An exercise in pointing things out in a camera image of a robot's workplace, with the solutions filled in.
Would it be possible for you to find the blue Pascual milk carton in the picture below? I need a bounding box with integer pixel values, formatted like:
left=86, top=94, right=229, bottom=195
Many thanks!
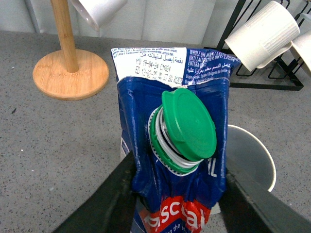
left=111, top=48, right=240, bottom=233

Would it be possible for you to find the black wire mug rack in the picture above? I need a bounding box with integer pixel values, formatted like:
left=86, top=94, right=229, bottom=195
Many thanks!
left=215, top=0, right=307, bottom=91

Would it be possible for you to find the wooden mug tree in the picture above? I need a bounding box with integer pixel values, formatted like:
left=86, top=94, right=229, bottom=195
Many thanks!
left=33, top=0, right=109, bottom=100

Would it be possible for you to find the cream ribbed mug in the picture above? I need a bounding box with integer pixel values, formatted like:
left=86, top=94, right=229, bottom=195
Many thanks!
left=225, top=0, right=300, bottom=71

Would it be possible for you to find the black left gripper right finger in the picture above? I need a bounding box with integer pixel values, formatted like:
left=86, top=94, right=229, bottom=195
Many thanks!
left=220, top=167, right=311, bottom=233

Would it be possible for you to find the white mug black handle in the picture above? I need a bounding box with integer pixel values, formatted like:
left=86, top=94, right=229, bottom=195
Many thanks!
left=290, top=31, right=311, bottom=77

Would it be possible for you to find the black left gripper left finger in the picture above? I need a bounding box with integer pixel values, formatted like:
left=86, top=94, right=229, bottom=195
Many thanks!
left=54, top=152, right=137, bottom=233

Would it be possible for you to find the cream mug with lettering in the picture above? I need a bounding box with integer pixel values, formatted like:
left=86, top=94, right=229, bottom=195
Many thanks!
left=226, top=125, right=276, bottom=192

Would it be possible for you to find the white mug on tree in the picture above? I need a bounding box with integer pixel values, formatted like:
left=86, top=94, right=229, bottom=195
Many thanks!
left=70, top=0, right=127, bottom=32

